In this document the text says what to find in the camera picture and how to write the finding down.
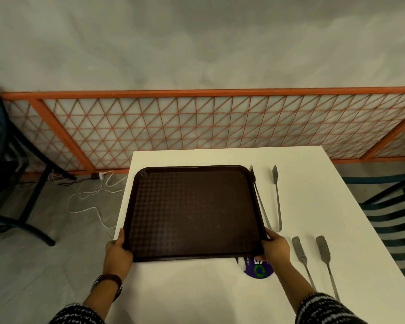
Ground white cable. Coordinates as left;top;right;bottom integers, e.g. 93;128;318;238
67;170;130;230

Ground person's right forearm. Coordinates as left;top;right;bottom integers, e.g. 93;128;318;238
273;262;369;324

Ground person's left hand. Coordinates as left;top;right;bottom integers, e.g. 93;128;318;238
103;228;134;283

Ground green slatted chair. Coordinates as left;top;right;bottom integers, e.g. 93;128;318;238
342;170;405;298

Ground long metal tongs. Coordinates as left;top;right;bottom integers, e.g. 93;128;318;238
248;164;284;233

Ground brown strap wristwatch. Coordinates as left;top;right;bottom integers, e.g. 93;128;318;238
90;273;123;303

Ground person's right hand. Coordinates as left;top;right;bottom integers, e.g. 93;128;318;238
257;227;293;271

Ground dark brown plastic tray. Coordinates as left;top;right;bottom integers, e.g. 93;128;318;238
122;165;269;263

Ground black slatted chair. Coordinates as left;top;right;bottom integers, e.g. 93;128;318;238
0;85;77;248

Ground orange mesh fence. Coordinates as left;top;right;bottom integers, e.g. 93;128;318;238
0;85;405;176

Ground person's left forearm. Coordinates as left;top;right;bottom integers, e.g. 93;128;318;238
49;283;123;324

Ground round purple sticker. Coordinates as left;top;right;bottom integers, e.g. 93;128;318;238
236;255;275;280

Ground short metal tongs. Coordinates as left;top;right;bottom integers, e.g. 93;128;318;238
291;235;341;303

